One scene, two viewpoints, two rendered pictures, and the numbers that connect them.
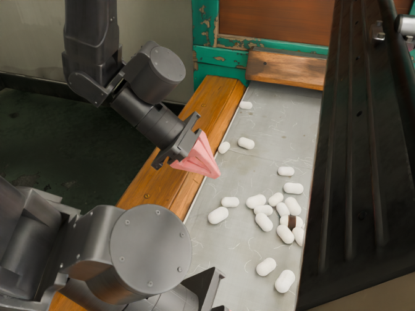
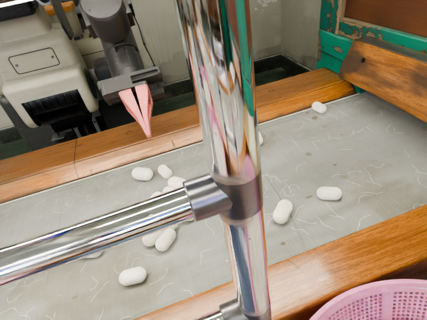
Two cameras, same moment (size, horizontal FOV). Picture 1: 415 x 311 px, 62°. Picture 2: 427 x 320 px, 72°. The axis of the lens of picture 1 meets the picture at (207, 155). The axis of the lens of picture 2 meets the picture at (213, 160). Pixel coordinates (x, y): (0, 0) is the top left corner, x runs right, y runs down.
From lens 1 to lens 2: 54 cm
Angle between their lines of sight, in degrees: 47
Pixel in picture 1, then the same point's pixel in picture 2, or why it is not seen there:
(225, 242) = (120, 195)
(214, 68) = (333, 61)
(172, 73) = (96, 9)
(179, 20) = not seen: outside the picture
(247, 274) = not seen: hidden behind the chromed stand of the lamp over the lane
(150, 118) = (108, 56)
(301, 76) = (399, 88)
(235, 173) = not seen: hidden behind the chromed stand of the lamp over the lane
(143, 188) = (135, 127)
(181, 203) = (139, 150)
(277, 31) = (405, 16)
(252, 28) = (377, 11)
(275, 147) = (281, 157)
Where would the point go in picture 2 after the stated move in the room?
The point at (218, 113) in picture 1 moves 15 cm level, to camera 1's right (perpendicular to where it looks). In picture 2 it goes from (271, 102) to (334, 128)
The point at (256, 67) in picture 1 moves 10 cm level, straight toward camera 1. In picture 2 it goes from (352, 63) to (309, 80)
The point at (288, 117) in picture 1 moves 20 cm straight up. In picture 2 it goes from (351, 138) to (371, 13)
